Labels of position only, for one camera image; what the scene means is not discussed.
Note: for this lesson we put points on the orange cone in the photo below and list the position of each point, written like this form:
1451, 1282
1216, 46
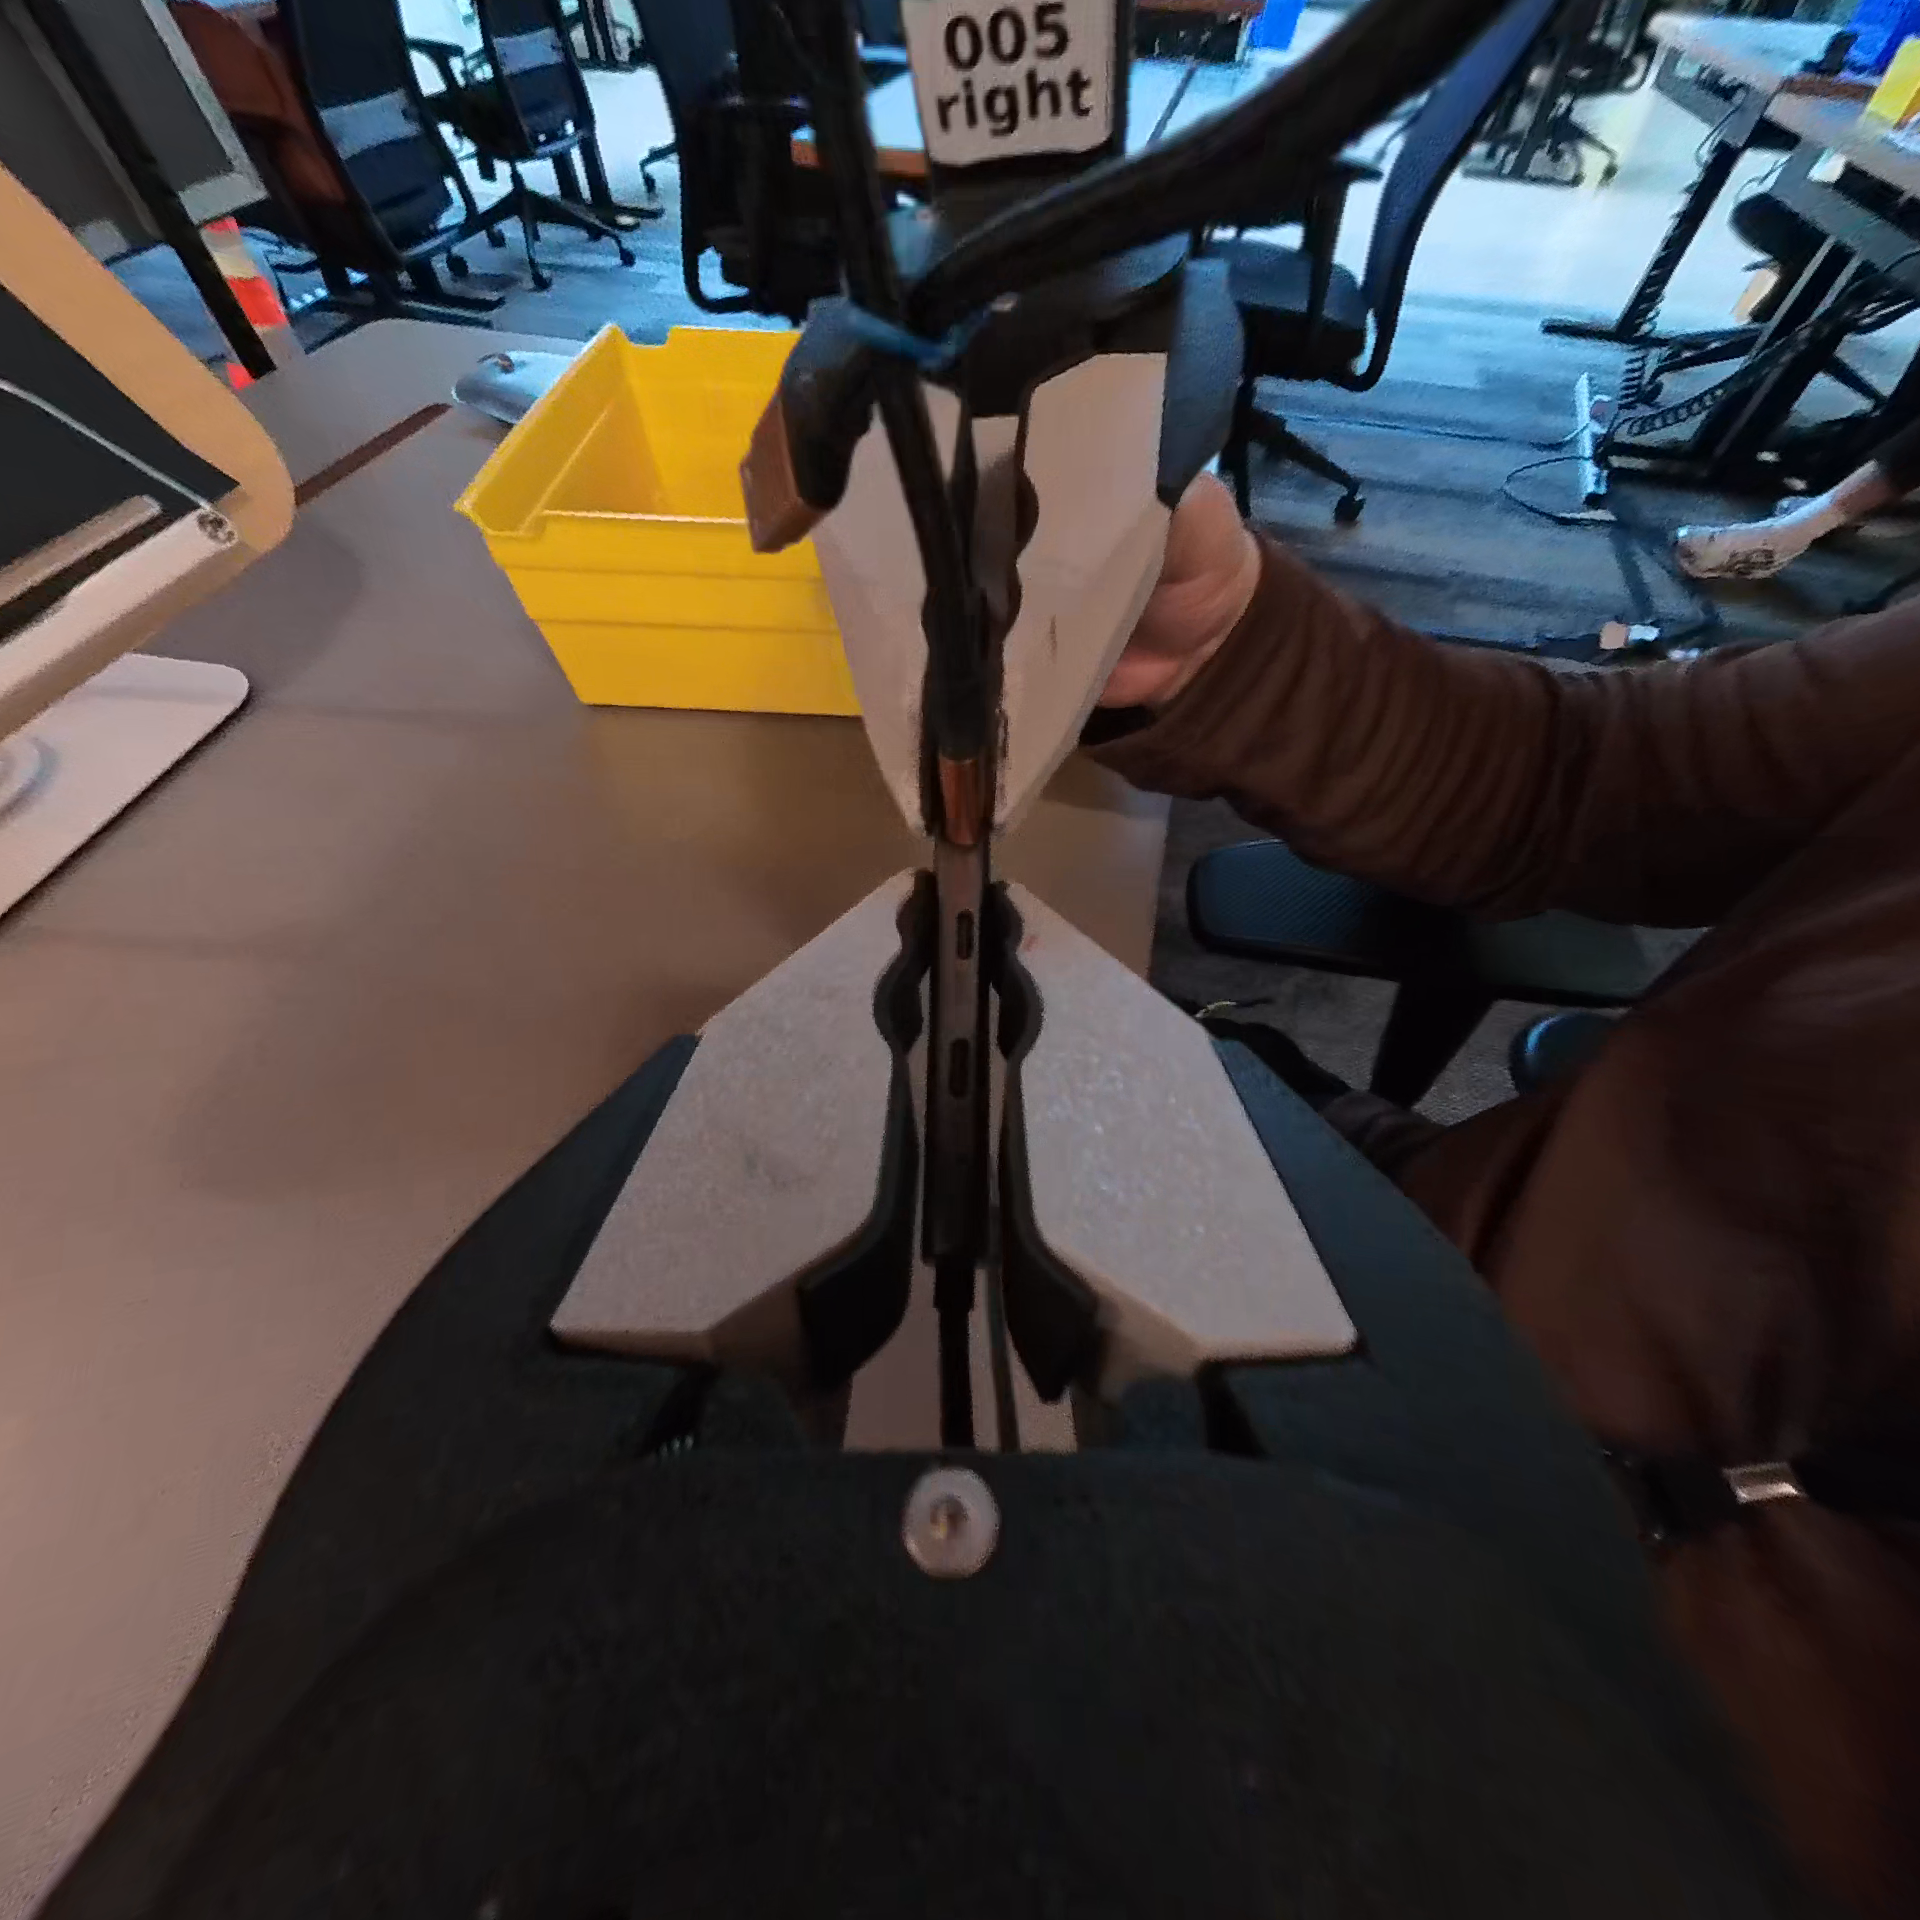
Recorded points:
247, 301

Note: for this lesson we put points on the white power strip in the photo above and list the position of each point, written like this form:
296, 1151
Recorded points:
1591, 441

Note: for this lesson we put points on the yellow plastic bin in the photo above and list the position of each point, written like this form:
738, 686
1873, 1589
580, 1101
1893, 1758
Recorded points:
660, 603

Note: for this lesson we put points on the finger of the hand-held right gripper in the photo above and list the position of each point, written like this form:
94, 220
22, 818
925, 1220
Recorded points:
877, 603
1089, 526

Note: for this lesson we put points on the person's right hand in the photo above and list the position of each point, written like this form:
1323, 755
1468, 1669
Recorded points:
1200, 603

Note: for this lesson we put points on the person's torso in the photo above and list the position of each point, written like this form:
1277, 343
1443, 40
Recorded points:
1727, 1277

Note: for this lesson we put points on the silver computer mouse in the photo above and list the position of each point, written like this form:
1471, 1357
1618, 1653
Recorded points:
512, 388

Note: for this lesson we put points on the dark mesh office chair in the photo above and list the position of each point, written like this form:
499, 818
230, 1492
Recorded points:
1290, 301

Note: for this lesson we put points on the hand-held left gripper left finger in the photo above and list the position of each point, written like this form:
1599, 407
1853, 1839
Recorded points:
752, 1171

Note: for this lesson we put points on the grey metal plug with loop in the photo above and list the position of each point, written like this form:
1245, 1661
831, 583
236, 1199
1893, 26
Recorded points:
804, 451

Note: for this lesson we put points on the office desk with black legs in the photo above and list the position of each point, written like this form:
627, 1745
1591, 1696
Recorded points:
1845, 150

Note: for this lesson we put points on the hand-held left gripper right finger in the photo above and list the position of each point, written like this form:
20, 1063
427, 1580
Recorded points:
1171, 1187

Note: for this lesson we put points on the computer monitor on silver stand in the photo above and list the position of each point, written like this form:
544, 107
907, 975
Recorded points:
93, 451

